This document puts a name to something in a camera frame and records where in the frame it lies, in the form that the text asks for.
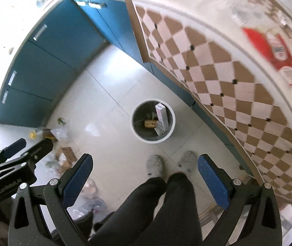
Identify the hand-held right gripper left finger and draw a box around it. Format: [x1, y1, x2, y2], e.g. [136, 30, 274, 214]
[8, 153, 94, 246]

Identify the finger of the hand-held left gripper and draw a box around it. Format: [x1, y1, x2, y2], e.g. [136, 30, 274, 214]
[0, 138, 27, 166]
[0, 139, 54, 178]

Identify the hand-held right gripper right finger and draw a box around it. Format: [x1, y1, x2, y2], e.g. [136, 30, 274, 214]
[198, 154, 283, 246]

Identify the white trash bin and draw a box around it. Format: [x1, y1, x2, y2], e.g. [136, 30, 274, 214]
[131, 99, 176, 144]

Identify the long white box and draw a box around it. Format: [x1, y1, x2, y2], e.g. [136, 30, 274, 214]
[154, 103, 169, 136]

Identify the small cardboard box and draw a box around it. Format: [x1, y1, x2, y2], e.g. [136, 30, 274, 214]
[56, 147, 78, 171]

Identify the clear plastic bag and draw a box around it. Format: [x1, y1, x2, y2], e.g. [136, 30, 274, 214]
[50, 128, 69, 144]

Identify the pile of plastic bags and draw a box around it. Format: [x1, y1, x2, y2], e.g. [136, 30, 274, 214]
[68, 179, 110, 221]

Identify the person's right grey slipper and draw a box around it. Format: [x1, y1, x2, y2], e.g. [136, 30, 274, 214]
[176, 151, 198, 173]

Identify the person's grey slipper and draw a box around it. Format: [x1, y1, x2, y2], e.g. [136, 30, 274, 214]
[176, 151, 198, 173]
[146, 155, 165, 178]

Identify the person's right leg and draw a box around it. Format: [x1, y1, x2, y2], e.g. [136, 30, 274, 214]
[151, 172, 203, 246]

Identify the person's leg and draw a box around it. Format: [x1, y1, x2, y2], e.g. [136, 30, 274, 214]
[151, 172, 203, 246]
[91, 176, 167, 246]

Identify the person's left grey slipper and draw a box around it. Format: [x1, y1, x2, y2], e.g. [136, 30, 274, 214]
[146, 155, 165, 178]

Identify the person's left leg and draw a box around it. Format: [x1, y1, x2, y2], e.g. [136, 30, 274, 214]
[91, 176, 167, 246]

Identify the blue base cabinet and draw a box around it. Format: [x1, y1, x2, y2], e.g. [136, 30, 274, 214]
[68, 0, 254, 176]
[0, 0, 109, 128]

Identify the checkered tablecloth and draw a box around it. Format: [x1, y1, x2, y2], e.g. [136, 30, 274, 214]
[124, 0, 292, 203]

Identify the red snack bag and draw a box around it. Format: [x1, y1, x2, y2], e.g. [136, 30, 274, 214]
[242, 27, 292, 85]

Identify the clear plastic wrapper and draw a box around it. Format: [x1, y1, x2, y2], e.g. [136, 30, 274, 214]
[228, 4, 264, 28]

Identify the white blue sachet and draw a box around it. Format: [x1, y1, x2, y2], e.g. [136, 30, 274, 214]
[278, 10, 292, 32]

